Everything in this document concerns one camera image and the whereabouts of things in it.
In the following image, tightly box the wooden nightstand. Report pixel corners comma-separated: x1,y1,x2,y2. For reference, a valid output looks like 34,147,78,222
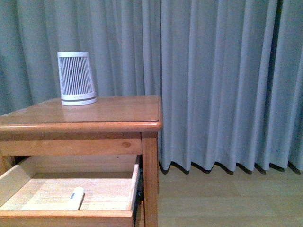
0,96,163,227

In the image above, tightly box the grey-blue curtain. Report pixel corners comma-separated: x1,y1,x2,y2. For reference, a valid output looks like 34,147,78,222
0,0,303,171

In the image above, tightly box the white ribbed air purifier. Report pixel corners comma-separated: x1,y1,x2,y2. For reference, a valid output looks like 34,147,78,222
57,52,97,106

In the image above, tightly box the wooden drawer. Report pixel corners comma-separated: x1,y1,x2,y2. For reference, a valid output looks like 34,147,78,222
0,155,143,227

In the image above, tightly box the white medicine bottle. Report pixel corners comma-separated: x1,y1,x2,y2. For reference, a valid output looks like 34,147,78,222
64,186,85,210

